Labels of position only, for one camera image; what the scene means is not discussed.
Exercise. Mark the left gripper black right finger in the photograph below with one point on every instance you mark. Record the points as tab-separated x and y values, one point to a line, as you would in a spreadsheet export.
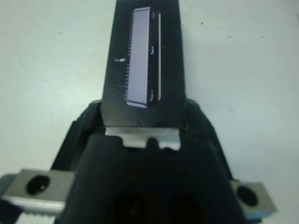
205	130

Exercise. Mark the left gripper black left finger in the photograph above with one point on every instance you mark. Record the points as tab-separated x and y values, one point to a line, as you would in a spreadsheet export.
79	140

